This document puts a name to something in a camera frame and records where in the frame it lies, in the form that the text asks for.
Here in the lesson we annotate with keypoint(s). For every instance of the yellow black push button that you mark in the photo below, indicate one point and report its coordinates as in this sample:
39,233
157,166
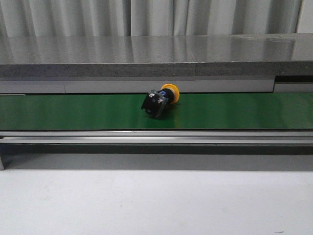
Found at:
156,102

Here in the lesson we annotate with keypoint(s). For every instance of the grey rear conveyor guard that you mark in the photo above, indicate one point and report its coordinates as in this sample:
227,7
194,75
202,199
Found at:
186,84

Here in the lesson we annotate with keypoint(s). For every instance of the green conveyor belt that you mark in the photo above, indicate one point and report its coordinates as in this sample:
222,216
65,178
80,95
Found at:
123,111

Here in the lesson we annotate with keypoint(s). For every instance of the grey stone slab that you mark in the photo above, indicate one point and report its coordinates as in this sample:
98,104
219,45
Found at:
151,56

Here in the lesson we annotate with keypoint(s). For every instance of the grey conveyor support leg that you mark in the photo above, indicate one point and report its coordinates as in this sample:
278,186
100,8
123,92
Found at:
4,159

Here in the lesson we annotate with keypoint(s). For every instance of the white pleated curtain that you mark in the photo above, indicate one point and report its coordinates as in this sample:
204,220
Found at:
153,17

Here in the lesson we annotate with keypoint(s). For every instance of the aluminium front conveyor rail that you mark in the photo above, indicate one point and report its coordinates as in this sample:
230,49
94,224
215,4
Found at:
157,137

